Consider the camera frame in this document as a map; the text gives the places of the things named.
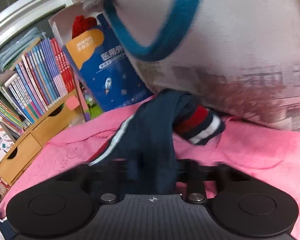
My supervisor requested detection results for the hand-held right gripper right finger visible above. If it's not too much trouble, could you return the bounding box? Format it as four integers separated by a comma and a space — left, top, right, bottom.
176, 159, 243, 203

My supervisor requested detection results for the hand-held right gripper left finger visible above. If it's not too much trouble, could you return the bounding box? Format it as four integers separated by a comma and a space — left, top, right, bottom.
56, 159, 140, 203

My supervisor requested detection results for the navy white striped jacket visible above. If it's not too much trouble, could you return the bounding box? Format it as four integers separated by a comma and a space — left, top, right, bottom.
0, 89, 227, 240

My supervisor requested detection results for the pink bunny print blanket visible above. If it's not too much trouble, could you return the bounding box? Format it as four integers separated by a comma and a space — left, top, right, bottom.
0, 94, 300, 240

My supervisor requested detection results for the pink sticky note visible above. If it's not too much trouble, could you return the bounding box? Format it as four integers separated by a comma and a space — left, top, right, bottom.
65, 96, 80, 111

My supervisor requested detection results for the wooden drawer organizer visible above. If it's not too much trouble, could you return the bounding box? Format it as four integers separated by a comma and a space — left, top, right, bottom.
0, 90, 87, 186

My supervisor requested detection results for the blue printed carton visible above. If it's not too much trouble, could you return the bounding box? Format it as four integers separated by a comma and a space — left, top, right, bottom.
49, 11, 155, 113

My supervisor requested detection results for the white patterned book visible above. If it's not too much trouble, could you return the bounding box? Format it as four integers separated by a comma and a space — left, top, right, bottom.
0, 122, 16, 165

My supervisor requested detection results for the row of pastel spined books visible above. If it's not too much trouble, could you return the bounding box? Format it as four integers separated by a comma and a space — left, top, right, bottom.
7, 37, 75, 125

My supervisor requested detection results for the red fuzzy item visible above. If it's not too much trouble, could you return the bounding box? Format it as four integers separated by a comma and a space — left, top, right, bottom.
71, 15, 98, 40

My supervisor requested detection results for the stack of pale blue books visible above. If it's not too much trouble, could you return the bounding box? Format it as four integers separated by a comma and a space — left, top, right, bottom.
0, 27, 43, 72

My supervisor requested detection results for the teal fabric band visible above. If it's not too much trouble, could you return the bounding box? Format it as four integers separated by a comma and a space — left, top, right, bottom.
102, 0, 206, 62

